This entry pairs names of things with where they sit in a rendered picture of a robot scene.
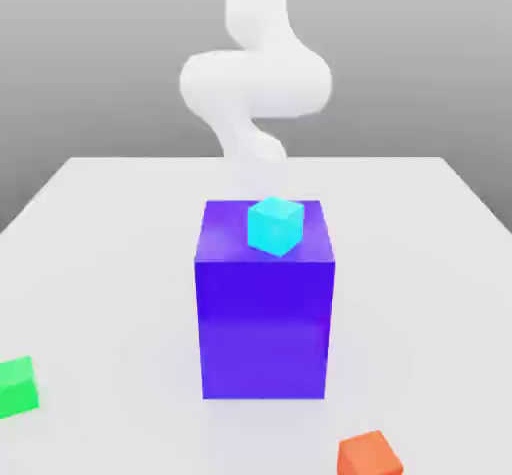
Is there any small cyan cube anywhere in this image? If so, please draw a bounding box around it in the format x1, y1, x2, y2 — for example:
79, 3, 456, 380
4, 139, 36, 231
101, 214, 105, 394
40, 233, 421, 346
246, 196, 306, 258

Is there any small orange cube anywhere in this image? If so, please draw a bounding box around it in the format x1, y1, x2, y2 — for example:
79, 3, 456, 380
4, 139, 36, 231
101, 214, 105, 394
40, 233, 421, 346
336, 429, 404, 475

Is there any small green cube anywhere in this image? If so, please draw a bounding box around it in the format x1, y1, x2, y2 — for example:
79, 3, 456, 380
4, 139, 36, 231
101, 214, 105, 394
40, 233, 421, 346
0, 355, 40, 420

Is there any large blue box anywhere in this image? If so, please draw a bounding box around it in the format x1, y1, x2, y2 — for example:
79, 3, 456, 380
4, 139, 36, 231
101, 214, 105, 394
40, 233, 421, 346
193, 199, 336, 401

